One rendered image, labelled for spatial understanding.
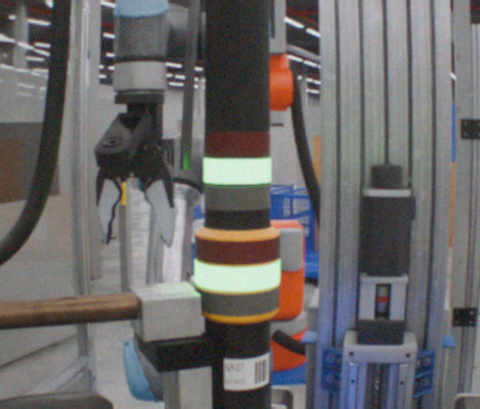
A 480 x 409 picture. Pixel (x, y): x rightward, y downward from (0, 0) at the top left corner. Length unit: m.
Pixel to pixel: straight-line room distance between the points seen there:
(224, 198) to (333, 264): 0.92
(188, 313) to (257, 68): 0.12
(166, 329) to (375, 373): 0.92
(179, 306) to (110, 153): 0.51
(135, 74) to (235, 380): 0.60
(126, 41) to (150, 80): 0.06
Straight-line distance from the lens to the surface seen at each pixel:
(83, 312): 0.31
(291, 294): 4.31
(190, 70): 0.33
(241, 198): 0.31
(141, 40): 0.88
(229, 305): 0.32
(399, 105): 1.20
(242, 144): 0.31
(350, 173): 1.20
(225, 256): 0.31
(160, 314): 0.31
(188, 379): 0.33
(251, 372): 0.34
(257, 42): 0.32
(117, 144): 0.81
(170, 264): 1.20
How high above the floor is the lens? 1.63
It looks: 6 degrees down
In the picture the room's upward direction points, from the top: straight up
